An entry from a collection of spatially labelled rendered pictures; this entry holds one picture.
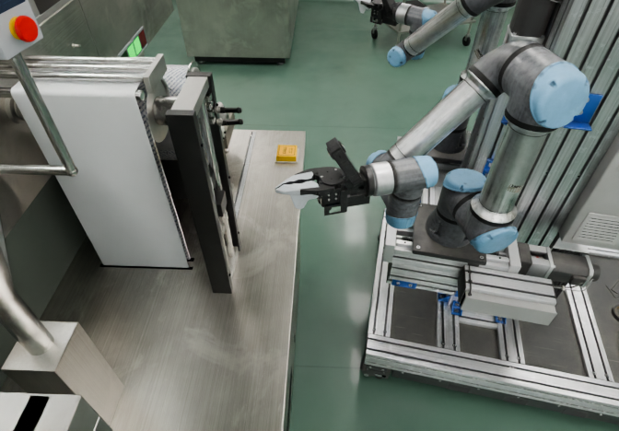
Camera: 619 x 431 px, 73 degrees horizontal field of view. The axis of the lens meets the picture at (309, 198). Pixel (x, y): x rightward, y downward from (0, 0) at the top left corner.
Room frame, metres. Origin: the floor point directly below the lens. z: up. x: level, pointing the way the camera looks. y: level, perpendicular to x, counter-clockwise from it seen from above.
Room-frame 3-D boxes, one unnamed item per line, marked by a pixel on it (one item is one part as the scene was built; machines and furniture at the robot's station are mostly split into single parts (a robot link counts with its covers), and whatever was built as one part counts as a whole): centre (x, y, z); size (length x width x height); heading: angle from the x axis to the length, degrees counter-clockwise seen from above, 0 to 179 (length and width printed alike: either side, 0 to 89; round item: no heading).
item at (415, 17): (1.68, -0.44, 1.21); 0.11 x 0.08 x 0.09; 52
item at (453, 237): (0.93, -0.45, 0.87); 0.15 x 0.15 x 0.10
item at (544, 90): (0.80, -0.49, 1.19); 0.15 x 0.12 x 0.55; 13
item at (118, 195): (0.73, 0.49, 1.17); 0.34 x 0.05 x 0.54; 88
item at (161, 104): (0.81, 0.30, 1.33); 0.06 x 0.06 x 0.06; 88
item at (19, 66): (0.51, 0.38, 1.51); 0.02 x 0.02 x 0.20
